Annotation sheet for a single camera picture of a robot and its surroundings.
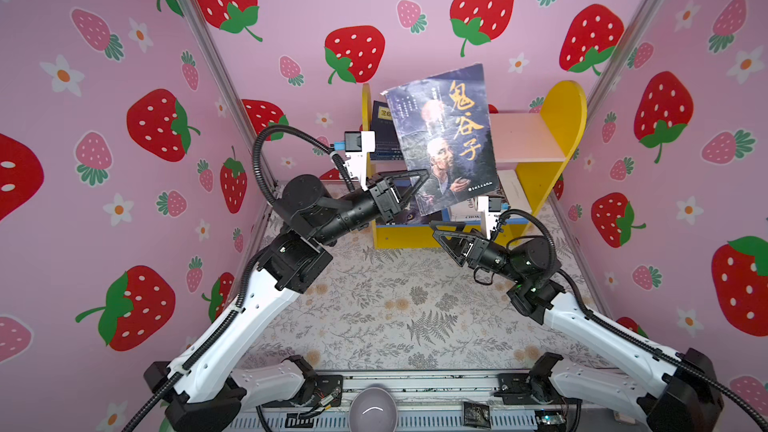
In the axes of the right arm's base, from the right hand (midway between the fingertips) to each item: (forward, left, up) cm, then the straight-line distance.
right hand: (432, 235), depth 57 cm
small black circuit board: (-24, -14, -38) cm, 47 cm away
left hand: (+1, +2, +15) cm, 15 cm away
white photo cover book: (+33, -26, -22) cm, 47 cm away
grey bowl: (-25, +10, -38) cm, 47 cm away
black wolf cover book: (+24, +6, -23) cm, 34 cm away
